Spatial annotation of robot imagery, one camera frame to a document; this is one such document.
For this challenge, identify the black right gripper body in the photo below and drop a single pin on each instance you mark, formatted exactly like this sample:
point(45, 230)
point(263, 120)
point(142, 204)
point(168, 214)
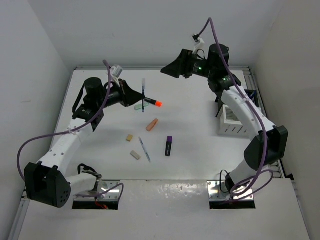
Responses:
point(193, 66)

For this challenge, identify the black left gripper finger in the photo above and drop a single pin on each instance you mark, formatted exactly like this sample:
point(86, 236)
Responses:
point(131, 101)
point(129, 92)

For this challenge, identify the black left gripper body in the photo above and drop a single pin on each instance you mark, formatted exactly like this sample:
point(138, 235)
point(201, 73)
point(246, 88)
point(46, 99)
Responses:
point(117, 94)

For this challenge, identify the blue gel pen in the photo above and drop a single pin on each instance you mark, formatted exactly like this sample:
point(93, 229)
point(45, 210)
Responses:
point(143, 94)
point(144, 149)

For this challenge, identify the black orange highlighter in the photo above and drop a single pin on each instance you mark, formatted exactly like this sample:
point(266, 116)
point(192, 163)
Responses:
point(153, 102)

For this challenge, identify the tan square eraser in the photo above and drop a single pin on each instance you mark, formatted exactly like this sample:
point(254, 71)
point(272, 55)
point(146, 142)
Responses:
point(129, 138)

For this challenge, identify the black purple highlighter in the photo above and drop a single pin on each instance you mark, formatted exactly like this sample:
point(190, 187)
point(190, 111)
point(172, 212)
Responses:
point(168, 146)

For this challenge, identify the beige rectangular eraser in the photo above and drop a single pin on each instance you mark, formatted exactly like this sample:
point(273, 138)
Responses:
point(135, 155)

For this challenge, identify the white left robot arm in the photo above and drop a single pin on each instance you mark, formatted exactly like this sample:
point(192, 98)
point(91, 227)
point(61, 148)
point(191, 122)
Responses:
point(45, 181)

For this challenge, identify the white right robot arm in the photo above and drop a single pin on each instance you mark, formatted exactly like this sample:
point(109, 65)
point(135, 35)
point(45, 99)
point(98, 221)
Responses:
point(267, 141)

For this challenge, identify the black slotted organizer box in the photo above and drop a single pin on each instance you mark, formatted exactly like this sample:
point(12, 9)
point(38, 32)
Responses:
point(252, 94)

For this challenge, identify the white slotted organizer box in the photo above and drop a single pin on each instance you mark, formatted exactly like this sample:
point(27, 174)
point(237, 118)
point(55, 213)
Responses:
point(230, 124)

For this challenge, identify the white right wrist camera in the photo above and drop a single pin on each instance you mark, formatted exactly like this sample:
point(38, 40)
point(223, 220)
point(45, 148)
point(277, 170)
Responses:
point(198, 43)

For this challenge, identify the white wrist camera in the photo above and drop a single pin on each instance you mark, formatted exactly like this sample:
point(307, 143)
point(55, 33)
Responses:
point(198, 43)
point(116, 71)

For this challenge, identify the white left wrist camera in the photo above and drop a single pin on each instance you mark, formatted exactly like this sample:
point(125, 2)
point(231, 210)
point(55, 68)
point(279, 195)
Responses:
point(116, 71)

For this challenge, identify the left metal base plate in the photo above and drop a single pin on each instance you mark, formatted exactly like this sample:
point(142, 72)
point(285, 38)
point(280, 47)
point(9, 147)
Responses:
point(107, 190)

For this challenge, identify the metal base plate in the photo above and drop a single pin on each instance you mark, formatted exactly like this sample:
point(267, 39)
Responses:
point(107, 190)
point(217, 192)

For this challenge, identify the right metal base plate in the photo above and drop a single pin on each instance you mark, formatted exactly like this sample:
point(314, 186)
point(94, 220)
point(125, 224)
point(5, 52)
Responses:
point(217, 192)

